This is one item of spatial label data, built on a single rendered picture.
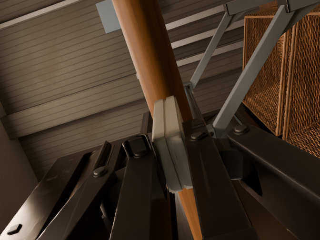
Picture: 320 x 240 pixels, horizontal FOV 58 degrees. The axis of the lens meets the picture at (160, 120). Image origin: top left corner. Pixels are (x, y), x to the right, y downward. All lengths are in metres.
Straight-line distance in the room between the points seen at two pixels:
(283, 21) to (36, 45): 3.45
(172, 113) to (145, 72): 0.05
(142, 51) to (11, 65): 3.84
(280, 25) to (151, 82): 0.44
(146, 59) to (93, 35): 3.45
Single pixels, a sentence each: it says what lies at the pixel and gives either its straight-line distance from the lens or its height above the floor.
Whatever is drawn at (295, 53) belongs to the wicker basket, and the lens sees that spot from 1.16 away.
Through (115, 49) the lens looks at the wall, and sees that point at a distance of 3.59.
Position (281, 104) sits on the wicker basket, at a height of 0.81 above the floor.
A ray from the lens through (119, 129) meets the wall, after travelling 3.75.
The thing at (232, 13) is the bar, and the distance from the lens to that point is 1.07.
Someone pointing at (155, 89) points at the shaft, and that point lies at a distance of 0.20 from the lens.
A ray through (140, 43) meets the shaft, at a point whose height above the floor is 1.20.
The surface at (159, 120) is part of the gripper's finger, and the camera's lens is 0.16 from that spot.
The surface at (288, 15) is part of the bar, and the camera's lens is 0.62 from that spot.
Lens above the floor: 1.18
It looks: 6 degrees up
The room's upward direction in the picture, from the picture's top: 107 degrees counter-clockwise
